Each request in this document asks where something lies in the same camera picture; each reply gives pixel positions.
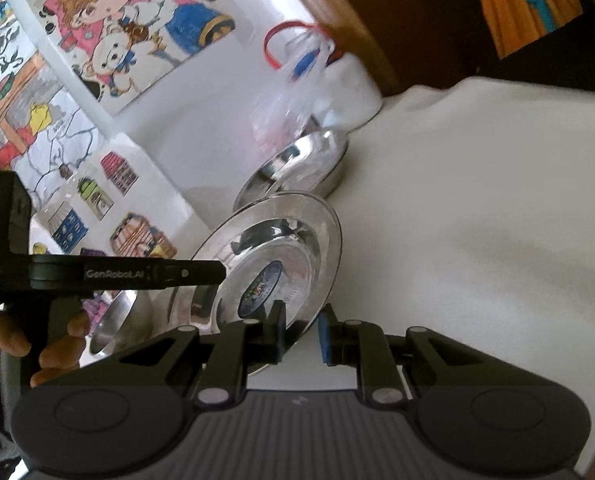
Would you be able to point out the boy with fan drawing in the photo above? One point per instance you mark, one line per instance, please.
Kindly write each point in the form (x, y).
(44, 133)

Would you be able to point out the brown wooden door frame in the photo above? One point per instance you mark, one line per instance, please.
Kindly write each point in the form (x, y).
(341, 20)

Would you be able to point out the person's left hand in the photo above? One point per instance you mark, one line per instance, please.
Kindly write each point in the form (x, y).
(58, 358)

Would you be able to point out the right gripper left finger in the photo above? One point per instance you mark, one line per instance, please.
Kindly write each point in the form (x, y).
(238, 347)

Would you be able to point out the girl with teddy drawing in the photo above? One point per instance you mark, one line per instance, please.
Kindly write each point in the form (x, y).
(120, 48)

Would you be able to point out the white printed table cloth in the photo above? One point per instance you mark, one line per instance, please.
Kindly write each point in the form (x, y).
(471, 211)

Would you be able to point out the colourful houses drawing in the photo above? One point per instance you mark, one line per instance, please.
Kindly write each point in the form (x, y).
(117, 203)

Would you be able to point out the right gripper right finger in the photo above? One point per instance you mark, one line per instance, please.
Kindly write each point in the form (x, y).
(364, 347)

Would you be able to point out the steel plate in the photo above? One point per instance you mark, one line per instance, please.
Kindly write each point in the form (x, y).
(307, 169)
(286, 246)
(290, 179)

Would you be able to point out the clear plastic bag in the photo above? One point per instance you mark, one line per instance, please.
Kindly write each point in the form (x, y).
(282, 110)

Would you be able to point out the deep steel bowl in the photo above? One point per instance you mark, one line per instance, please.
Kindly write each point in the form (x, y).
(128, 318)

